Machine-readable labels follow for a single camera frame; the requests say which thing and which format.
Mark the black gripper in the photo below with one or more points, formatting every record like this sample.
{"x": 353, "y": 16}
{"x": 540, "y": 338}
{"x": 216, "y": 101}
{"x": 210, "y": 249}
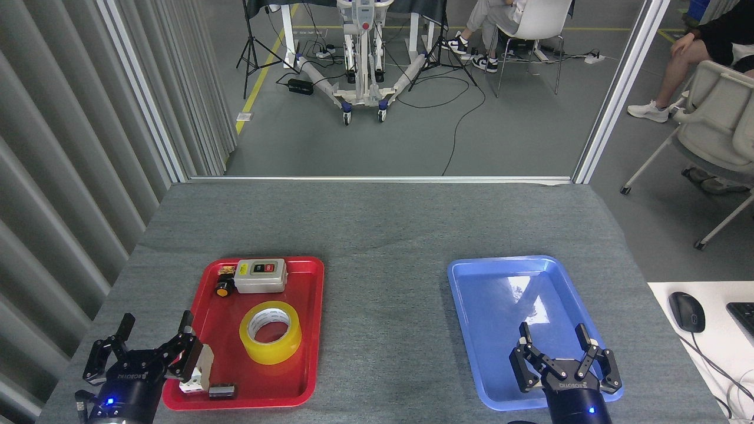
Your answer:
{"x": 577, "y": 400}
{"x": 126, "y": 388}

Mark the yellow tape roll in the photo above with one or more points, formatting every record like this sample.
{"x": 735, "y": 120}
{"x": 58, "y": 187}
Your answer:
{"x": 277, "y": 350}

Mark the white circuit breaker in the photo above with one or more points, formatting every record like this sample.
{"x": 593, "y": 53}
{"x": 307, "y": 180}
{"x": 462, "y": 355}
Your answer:
{"x": 203, "y": 371}

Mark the small black block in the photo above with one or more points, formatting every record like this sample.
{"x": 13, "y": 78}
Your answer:
{"x": 222, "y": 391}

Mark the blue plastic tray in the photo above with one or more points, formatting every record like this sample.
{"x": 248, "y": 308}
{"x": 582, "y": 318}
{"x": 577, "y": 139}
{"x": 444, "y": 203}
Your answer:
{"x": 500, "y": 306}

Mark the black yellow rotary knob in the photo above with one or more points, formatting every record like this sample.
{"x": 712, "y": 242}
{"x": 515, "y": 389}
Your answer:
{"x": 224, "y": 288}

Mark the red plastic tray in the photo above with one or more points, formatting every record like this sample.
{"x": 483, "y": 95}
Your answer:
{"x": 259, "y": 383}

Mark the black computer mouse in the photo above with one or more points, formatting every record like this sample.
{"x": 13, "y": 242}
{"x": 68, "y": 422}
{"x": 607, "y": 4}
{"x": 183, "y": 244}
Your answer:
{"x": 687, "y": 312}

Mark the white side desk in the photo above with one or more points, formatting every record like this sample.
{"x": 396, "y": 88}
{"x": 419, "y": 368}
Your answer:
{"x": 718, "y": 347}

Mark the black keyboard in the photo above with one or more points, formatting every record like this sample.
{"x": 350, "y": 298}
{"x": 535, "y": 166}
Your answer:
{"x": 743, "y": 318}

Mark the white floor plate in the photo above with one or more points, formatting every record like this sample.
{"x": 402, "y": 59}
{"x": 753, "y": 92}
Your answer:
{"x": 244, "y": 116}

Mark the grey chair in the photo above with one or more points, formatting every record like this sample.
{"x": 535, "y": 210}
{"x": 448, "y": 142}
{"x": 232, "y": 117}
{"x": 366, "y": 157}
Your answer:
{"x": 716, "y": 123}

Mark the white power strip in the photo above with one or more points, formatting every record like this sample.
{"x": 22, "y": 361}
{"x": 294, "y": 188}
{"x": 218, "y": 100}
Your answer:
{"x": 595, "y": 58}

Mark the black power adapter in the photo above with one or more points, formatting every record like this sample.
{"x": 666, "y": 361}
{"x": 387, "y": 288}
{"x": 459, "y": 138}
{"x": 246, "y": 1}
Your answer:
{"x": 300, "y": 86}

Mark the white wheeled stand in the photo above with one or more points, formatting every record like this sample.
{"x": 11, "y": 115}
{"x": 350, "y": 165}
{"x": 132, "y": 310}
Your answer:
{"x": 365, "y": 94}

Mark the black tripod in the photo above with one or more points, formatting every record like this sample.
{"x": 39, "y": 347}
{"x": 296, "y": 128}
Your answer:
{"x": 253, "y": 35}
{"x": 440, "y": 41}

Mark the white chair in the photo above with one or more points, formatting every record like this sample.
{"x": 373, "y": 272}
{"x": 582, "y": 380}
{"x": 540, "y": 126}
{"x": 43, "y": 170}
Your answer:
{"x": 539, "y": 20}

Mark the person on white chair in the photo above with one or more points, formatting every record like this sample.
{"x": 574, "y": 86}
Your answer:
{"x": 486, "y": 15}

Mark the person in black top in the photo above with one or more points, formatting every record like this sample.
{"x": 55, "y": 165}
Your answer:
{"x": 724, "y": 29}

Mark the grey push button switch box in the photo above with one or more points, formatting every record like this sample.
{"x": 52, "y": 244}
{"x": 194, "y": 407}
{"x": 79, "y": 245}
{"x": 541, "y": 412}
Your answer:
{"x": 259, "y": 282}

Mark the silver frame rail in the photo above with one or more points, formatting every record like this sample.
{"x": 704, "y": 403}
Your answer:
{"x": 383, "y": 178}

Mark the silver frame post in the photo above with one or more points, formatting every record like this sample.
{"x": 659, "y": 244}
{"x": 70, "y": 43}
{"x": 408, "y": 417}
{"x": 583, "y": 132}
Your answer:
{"x": 142, "y": 88}
{"x": 621, "y": 88}

